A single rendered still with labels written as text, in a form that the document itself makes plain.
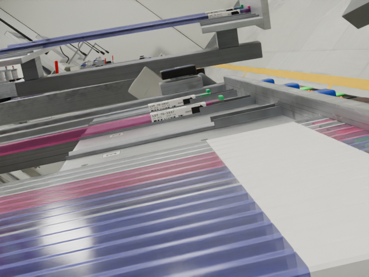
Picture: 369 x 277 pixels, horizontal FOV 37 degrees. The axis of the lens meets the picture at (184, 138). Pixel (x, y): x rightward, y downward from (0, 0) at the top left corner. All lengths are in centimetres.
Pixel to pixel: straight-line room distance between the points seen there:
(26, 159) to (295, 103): 47
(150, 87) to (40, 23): 727
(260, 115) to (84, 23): 778
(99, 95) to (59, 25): 673
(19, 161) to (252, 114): 42
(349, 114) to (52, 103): 130
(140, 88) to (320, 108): 72
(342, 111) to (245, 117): 15
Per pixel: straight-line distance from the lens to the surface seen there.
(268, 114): 48
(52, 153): 80
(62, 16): 828
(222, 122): 48
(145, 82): 107
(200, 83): 79
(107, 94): 156
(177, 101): 70
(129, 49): 819
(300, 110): 43
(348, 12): 101
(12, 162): 82
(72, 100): 157
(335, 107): 36
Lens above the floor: 85
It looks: 9 degrees down
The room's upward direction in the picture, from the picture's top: 55 degrees counter-clockwise
